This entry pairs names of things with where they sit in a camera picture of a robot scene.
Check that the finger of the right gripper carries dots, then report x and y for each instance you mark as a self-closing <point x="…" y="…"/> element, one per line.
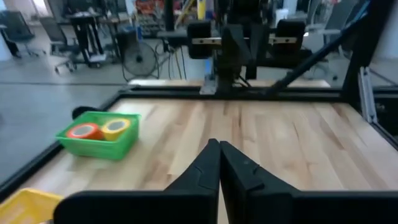
<point x="229" y="53"/>
<point x="244" y="53"/>

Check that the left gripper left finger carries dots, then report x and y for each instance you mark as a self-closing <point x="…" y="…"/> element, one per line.
<point x="199" y="186"/>

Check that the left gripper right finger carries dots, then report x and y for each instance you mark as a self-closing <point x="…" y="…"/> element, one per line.
<point x="248" y="186"/>

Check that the yellow tape roll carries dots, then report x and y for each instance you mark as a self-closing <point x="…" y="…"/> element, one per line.
<point x="110" y="135"/>

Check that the green plastic basket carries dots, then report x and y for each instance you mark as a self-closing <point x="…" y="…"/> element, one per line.
<point x="99" y="151"/>

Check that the orange tape roll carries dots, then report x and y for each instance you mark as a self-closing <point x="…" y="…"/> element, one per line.
<point x="94" y="135"/>

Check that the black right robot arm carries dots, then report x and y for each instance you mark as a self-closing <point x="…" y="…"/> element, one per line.
<point x="228" y="77"/>

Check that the yellow pole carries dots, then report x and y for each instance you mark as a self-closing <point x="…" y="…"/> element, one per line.
<point x="201" y="9"/>

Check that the black floor fan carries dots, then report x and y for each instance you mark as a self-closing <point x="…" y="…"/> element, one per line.
<point x="140" y="59"/>

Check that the black computer tower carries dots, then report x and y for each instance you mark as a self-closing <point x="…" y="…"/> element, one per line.
<point x="126" y="40"/>

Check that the grey office chair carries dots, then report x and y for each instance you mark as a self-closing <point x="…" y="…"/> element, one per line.
<point x="335" y="21"/>

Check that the black workshop desk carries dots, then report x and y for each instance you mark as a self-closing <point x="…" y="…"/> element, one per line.
<point x="82" y="34"/>

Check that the silver aluminium bar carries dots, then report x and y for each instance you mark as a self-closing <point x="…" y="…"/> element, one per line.
<point x="367" y="93"/>

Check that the dark office chair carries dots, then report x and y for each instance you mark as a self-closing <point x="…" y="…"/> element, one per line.
<point x="54" y="31"/>
<point x="17" y="28"/>

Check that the yellow plastic basket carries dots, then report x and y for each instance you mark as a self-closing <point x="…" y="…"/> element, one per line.
<point x="21" y="208"/>

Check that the black aluminium rig frame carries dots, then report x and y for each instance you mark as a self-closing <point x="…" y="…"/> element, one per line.
<point x="174" y="92"/>

